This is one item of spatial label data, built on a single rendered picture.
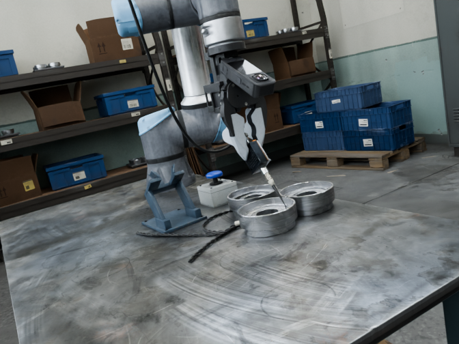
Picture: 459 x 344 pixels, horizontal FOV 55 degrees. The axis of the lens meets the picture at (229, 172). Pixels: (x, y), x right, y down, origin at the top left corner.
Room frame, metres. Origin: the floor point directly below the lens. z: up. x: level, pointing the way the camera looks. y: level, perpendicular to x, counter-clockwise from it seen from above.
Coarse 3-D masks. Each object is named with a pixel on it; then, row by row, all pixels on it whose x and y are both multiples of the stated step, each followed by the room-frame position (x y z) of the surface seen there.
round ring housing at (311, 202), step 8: (296, 184) 0.86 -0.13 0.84; (304, 184) 0.86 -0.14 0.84; (312, 184) 0.86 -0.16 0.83; (320, 184) 0.85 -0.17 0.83; (328, 184) 0.83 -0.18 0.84; (280, 192) 0.82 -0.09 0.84; (288, 192) 0.85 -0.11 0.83; (296, 192) 0.84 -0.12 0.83; (304, 192) 0.84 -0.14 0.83; (312, 192) 0.83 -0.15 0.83; (320, 192) 0.77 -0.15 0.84; (328, 192) 0.77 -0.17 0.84; (296, 200) 0.77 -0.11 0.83; (304, 200) 0.76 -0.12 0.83; (312, 200) 0.76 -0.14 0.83; (320, 200) 0.76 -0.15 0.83; (328, 200) 0.77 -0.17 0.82; (296, 208) 0.77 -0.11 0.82; (304, 208) 0.77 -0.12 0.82; (312, 208) 0.76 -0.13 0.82; (320, 208) 0.77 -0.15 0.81; (328, 208) 0.78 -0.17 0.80
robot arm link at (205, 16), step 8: (192, 0) 0.86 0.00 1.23; (200, 0) 0.80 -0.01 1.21; (208, 0) 0.79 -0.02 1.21; (216, 0) 0.79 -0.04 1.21; (224, 0) 0.79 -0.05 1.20; (232, 0) 0.80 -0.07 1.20; (200, 8) 0.81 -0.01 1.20; (208, 8) 0.79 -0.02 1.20; (216, 8) 0.79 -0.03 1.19; (224, 8) 0.79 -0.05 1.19; (232, 8) 0.80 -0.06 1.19; (200, 16) 0.81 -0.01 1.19; (208, 16) 0.80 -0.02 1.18; (216, 16) 0.79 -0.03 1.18; (224, 16) 0.79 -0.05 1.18; (200, 24) 0.82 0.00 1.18
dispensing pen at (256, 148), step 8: (248, 144) 0.80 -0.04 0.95; (256, 144) 0.80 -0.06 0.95; (256, 152) 0.79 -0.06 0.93; (248, 160) 0.81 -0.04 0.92; (256, 160) 0.79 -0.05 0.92; (264, 160) 0.78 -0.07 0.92; (256, 168) 0.79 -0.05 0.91; (264, 168) 0.79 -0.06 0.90; (264, 176) 0.78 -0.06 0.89; (272, 184) 0.77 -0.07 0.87
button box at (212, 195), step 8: (208, 184) 1.01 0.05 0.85; (216, 184) 0.99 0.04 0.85; (224, 184) 0.98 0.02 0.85; (232, 184) 0.98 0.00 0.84; (200, 192) 1.01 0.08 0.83; (208, 192) 0.97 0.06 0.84; (216, 192) 0.96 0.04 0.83; (224, 192) 0.97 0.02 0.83; (200, 200) 1.02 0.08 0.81; (208, 200) 0.97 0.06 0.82; (216, 200) 0.96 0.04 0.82; (224, 200) 0.97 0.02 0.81
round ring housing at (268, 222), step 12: (252, 204) 0.80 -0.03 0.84; (264, 204) 0.80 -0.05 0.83; (276, 204) 0.79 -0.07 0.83; (288, 204) 0.77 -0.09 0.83; (240, 216) 0.73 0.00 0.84; (252, 216) 0.71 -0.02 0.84; (264, 216) 0.70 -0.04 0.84; (276, 216) 0.70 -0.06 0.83; (288, 216) 0.71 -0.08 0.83; (252, 228) 0.71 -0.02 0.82; (264, 228) 0.70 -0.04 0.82; (276, 228) 0.70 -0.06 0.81; (288, 228) 0.71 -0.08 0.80
